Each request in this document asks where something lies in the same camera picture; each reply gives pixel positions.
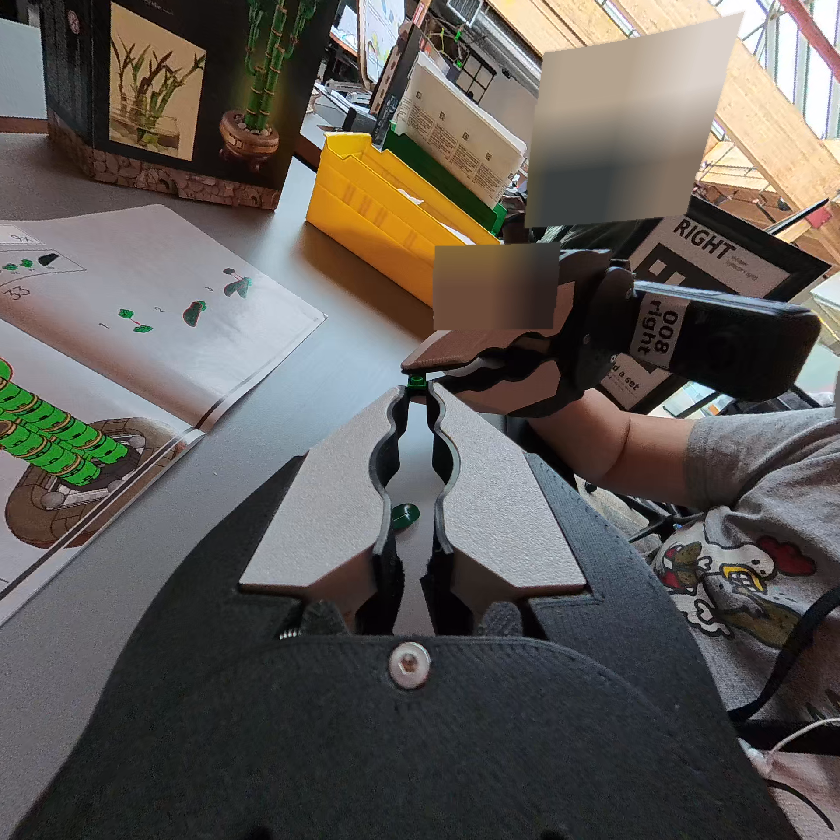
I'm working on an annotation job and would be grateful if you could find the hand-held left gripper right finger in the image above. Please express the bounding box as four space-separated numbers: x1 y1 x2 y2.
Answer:
420 382 588 636

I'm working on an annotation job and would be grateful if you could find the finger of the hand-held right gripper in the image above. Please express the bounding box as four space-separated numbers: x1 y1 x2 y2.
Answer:
399 251 610 376
433 357 568 420

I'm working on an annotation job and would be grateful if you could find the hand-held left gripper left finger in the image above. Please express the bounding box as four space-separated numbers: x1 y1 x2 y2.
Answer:
238 385 408 636

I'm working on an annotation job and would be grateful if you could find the person's right forearm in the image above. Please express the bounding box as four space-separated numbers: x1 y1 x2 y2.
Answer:
528 387 706 516

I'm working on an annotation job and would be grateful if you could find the lego instruction booklet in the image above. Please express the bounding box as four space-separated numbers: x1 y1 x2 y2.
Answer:
0 203 328 624

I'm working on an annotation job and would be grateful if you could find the black lego set box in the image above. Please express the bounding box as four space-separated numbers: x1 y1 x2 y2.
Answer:
39 0 342 211

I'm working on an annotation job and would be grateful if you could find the green plastic bin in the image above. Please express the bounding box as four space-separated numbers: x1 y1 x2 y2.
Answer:
375 125 509 237

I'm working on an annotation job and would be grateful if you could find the yellow plastic bin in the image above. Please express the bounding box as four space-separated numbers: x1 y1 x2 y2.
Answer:
305 131 503 308

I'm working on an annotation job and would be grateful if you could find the black strap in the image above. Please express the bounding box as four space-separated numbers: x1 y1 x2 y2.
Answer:
728 577 840 726

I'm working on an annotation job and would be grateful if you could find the white cable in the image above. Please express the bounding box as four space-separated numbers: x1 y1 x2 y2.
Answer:
748 715 840 782

